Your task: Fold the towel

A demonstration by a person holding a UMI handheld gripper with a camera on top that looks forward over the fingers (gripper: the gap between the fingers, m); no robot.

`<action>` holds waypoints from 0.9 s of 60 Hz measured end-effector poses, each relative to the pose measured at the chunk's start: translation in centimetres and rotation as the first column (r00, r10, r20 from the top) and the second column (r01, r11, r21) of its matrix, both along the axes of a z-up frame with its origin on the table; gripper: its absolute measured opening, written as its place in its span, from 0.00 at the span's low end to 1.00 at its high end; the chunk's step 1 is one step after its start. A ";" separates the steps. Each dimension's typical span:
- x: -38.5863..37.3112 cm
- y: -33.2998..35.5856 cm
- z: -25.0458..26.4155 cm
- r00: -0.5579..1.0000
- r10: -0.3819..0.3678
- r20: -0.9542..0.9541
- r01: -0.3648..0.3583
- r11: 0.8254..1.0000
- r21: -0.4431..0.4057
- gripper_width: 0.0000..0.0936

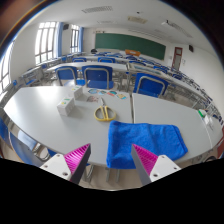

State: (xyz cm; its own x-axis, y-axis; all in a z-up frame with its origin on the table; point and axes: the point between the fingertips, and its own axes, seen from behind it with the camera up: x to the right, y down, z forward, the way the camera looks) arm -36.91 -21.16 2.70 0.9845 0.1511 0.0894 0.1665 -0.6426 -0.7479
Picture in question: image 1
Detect ceiling vent grille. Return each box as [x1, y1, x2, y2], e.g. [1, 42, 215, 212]
[81, 5, 114, 15]

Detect grey classroom desk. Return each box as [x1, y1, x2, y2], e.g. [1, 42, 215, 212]
[128, 62, 176, 81]
[44, 61, 129, 75]

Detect small white box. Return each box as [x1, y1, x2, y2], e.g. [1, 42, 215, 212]
[56, 97, 76, 117]
[70, 85, 84, 101]

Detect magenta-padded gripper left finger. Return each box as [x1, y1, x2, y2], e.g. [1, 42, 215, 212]
[39, 143, 92, 185]

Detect yellow-handled scissors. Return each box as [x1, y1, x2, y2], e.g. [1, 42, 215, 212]
[93, 97, 117, 122]

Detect blue terry towel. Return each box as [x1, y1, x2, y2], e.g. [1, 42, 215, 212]
[105, 120, 189, 170]

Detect orange lectern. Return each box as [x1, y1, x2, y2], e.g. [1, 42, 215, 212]
[124, 49, 142, 57]

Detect large window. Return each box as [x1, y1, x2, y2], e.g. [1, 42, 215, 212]
[0, 42, 15, 96]
[69, 24, 81, 54]
[34, 21, 58, 65]

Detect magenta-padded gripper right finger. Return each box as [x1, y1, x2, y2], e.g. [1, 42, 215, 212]
[130, 143, 182, 187]

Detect group of blue chairs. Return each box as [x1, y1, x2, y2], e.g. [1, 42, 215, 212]
[66, 50, 221, 125]

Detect brown door with window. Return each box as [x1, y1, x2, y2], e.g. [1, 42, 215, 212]
[171, 46, 184, 71]

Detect blue classroom chair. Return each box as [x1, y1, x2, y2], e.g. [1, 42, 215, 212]
[54, 65, 80, 87]
[9, 129, 40, 161]
[133, 73, 169, 98]
[82, 64, 115, 90]

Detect green chalkboard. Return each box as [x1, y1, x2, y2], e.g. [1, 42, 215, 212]
[94, 32, 167, 61]

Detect ceiling projector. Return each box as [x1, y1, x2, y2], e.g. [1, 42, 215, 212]
[161, 19, 174, 28]

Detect blue curtain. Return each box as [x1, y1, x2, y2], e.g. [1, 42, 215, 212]
[78, 26, 85, 53]
[55, 21, 65, 58]

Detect ceiling air conditioner panel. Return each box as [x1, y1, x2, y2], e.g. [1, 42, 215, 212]
[127, 15, 149, 25]

